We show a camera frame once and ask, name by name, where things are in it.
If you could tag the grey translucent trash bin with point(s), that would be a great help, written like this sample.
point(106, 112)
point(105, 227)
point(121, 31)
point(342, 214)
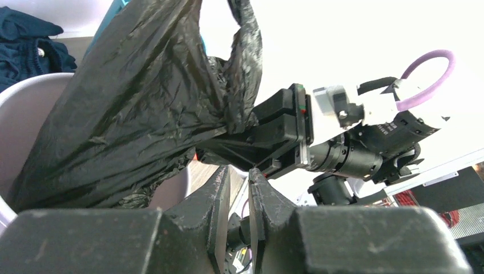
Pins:
point(24, 109)

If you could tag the dark navy cloth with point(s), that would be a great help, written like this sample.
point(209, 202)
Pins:
point(27, 50)

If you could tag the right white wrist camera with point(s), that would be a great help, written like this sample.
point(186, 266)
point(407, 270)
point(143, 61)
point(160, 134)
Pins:
point(343, 106)

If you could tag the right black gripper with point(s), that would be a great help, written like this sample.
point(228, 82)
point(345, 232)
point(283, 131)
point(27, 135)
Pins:
point(276, 146)

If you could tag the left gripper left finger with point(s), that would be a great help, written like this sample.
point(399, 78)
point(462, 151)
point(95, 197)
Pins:
point(190, 237)

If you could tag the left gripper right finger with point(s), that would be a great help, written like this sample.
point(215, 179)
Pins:
point(286, 238)

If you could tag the black trash bag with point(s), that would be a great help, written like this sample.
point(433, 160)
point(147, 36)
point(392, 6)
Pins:
point(131, 116)

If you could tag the teal plastic bucket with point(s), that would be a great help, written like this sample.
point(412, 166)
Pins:
point(109, 19)

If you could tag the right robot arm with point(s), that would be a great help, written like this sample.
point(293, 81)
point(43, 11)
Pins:
point(347, 145)

